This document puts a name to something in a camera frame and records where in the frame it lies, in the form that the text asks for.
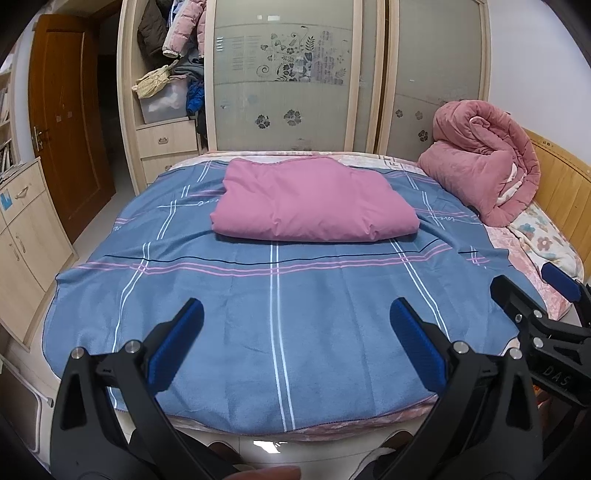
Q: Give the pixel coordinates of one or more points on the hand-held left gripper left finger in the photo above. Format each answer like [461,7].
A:
[178,332]

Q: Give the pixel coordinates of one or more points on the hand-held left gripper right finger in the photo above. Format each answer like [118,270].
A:
[418,341]

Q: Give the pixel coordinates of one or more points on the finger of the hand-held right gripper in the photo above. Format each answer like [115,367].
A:
[505,293]
[561,279]

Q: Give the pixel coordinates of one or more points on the pink and white hooded jacket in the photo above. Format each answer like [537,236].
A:
[314,203]

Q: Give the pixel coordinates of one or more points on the grey clothes pile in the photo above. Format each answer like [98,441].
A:
[189,69]

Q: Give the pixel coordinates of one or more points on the person's left hand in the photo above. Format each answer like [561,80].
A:
[268,474]

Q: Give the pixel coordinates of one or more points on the blue plaid blanket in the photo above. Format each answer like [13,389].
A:
[231,323]

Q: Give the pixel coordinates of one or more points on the rolled pink quilt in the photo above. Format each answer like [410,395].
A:
[471,157]

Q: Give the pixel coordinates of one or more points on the beige bookshelf cabinet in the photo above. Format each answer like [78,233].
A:
[27,258]

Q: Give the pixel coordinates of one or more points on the blue sticker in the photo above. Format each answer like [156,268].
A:
[6,201]

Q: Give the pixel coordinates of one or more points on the brown wooden door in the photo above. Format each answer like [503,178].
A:
[69,138]

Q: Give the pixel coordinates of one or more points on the clear plastic storage box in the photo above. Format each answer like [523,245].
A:
[164,104]

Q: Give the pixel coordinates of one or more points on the blue garment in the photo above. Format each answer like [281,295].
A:
[194,99]

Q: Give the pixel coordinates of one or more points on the beige sliding door wardrobe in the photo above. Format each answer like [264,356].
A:
[286,115]

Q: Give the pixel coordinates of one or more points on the row of books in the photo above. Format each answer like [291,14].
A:
[4,157]

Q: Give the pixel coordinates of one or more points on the yellow cloth bag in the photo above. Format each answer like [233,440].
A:
[150,83]

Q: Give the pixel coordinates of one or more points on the pink puffer jacket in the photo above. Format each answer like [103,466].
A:
[184,27]

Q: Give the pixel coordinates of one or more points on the dark brown hanging jacket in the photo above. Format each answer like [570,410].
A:
[150,27]

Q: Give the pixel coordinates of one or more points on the white metal frame stool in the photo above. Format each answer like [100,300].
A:
[25,406]

